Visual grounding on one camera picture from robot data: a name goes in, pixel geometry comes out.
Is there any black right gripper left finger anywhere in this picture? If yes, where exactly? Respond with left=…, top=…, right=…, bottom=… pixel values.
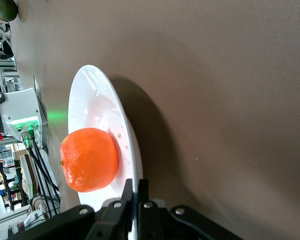
left=119, top=178, right=135, bottom=208

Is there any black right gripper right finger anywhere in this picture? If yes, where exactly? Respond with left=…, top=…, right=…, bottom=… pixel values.
left=138, top=178, right=150, bottom=205

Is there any orange fruit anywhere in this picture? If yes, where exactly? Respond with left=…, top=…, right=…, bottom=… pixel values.
left=59, top=127, right=120, bottom=193

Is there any white round plate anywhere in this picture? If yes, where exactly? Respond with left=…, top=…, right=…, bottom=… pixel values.
left=67, top=64, right=144, bottom=218

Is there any dark green avocado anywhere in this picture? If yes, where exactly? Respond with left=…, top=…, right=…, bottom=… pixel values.
left=0, top=0, right=19, bottom=22

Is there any black base cable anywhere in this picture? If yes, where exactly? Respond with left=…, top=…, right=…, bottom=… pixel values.
left=22, top=136, right=57, bottom=203
left=27, top=134, right=62, bottom=201

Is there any aluminium frame rail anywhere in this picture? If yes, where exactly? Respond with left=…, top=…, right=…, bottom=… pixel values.
left=0, top=57, right=17, bottom=72

